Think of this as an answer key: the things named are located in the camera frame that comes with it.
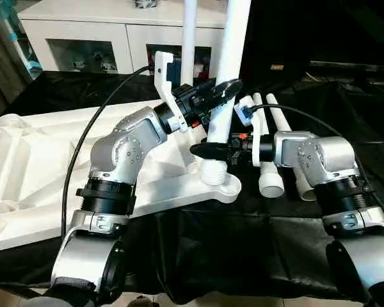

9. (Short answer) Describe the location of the white plastic table leg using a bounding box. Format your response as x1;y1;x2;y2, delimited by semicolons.
252;93;286;200
200;0;252;187
180;0;198;88
265;93;319;203

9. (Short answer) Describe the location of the white plastic table top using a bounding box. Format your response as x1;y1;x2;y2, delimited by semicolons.
0;99;243;258

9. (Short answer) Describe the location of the white sideboard cabinet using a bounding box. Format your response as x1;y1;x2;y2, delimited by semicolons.
18;0;234;76

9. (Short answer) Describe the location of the grey toy figure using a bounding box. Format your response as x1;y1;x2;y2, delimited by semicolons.
134;0;159;10

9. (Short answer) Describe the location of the black plastic mat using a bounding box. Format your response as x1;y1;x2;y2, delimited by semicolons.
0;69;384;304

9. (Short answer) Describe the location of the beige curtain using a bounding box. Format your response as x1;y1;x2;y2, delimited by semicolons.
0;10;36;116

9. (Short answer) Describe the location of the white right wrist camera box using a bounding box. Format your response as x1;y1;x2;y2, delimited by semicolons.
235;95;272;169

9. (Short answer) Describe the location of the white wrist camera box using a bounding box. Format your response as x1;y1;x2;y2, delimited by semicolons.
235;95;272;169
152;51;182;127

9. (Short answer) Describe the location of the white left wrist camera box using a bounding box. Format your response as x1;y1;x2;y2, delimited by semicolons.
152;51;182;127

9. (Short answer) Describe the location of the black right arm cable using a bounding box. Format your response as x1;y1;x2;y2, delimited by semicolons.
245;103;384;215

